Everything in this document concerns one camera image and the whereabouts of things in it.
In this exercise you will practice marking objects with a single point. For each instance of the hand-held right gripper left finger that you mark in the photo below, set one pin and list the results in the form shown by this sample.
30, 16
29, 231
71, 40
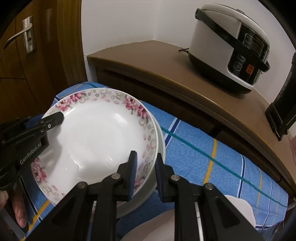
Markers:
133, 171

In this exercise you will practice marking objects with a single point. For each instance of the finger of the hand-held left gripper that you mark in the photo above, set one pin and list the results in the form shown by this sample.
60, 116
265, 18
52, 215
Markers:
54, 119

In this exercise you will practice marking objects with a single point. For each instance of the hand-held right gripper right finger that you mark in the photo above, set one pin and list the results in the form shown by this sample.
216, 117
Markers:
158, 178

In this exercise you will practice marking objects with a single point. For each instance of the plain white plate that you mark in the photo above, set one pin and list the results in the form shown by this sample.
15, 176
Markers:
148, 192

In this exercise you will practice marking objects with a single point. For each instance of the floral rimmed white plate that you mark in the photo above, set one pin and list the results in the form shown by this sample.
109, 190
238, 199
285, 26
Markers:
97, 139

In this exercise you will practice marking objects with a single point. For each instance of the brown bowl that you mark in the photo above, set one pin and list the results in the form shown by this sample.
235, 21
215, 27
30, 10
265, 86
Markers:
150, 227

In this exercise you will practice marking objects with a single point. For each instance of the pink plastic bowl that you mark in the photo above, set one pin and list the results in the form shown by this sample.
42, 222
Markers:
240, 206

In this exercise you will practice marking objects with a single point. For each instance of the person's left hand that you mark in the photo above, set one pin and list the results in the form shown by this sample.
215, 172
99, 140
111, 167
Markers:
19, 208

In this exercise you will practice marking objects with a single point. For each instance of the brown wooden door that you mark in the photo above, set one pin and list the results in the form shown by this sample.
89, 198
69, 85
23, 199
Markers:
46, 69

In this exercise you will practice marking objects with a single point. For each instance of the blue plaid cloth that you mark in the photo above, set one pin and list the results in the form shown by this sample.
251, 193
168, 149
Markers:
208, 148

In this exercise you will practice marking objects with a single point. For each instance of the brown wooden cabinet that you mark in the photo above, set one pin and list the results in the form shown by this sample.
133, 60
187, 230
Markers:
161, 60

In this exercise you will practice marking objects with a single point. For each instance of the white and black rice cooker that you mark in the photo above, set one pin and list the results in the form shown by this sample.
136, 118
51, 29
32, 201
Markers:
212, 46

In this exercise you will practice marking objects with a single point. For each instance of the tall black thermos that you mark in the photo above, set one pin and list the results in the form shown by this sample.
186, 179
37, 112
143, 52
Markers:
284, 111

